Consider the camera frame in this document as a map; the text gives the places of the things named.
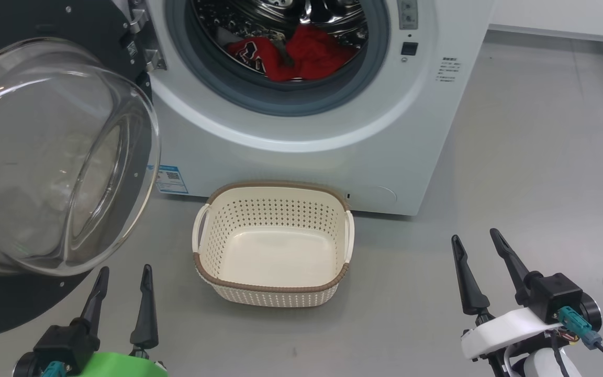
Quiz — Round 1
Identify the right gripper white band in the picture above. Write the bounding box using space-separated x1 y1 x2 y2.
451 228 564 377

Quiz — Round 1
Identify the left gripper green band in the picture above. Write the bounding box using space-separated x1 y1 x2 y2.
71 264 169 377

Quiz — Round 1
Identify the round black glass washer door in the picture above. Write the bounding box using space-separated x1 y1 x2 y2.
0 0 162 338

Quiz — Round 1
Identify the red and white garment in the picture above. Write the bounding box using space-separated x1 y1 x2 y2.
267 25 359 82

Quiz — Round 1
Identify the red jersey with black print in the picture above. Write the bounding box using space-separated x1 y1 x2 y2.
227 37 282 79

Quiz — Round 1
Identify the cream perforated laundry basket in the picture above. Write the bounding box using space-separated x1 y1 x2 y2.
192 181 355 308

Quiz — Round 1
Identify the white front-load washing machine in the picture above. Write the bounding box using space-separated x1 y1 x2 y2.
142 0 496 216

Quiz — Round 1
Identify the blue energy label sticker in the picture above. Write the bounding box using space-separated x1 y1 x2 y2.
147 164 188 195

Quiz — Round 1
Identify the black text warning sticker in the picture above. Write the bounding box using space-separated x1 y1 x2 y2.
436 57 460 83

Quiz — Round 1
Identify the white partition panel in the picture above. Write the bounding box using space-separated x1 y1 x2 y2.
489 0 603 43

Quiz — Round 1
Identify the grey instruction label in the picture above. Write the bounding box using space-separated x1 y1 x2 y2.
397 0 418 30

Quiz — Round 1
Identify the black cable with teal connector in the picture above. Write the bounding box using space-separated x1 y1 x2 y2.
558 306 603 375

